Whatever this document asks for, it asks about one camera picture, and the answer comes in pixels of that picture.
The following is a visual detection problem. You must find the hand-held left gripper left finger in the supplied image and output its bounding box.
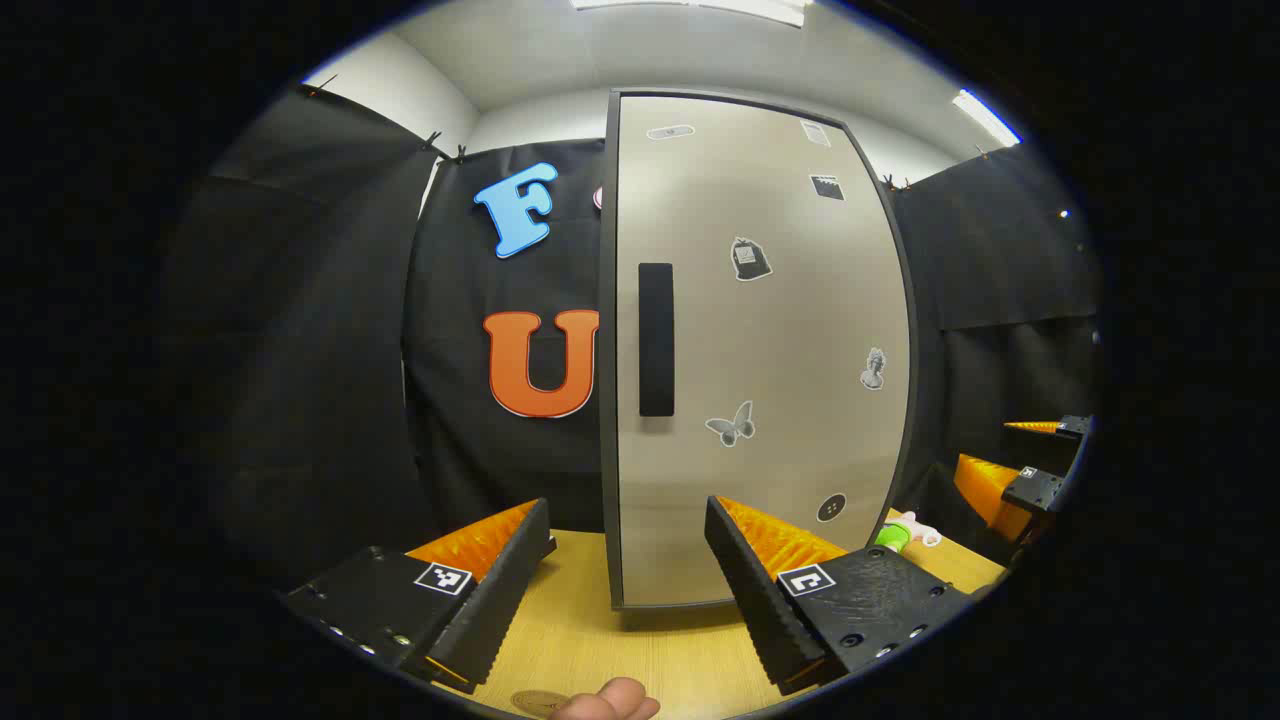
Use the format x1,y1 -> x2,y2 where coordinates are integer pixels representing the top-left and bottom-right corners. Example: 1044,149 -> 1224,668
283,497 -> 557,696

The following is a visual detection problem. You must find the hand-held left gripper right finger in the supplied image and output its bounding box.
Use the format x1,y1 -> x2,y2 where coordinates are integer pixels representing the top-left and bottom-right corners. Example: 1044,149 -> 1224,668
704,495 -> 976,698

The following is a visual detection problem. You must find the round brown coaster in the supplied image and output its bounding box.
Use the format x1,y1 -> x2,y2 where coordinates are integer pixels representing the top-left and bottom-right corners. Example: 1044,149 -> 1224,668
510,689 -> 573,719

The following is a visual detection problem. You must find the dark grey cabinet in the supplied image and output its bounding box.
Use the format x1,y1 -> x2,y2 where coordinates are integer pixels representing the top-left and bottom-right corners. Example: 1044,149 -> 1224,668
597,88 -> 919,613

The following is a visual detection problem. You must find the grey cabinet door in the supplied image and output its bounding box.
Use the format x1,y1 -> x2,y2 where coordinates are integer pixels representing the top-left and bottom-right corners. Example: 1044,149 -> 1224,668
612,92 -> 916,609

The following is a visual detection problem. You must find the green and pink plush toy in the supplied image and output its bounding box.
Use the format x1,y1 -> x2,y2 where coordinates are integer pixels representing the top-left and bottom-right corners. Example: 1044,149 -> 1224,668
875,510 -> 943,554

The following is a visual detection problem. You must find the black backdrop cloth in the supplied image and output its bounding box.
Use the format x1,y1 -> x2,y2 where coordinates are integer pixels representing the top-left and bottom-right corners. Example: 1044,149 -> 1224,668
160,85 -> 1106,601

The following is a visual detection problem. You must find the ceiling light panel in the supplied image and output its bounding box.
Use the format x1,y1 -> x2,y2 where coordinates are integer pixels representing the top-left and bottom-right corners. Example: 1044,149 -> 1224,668
570,0 -> 811,27
952,88 -> 1021,149

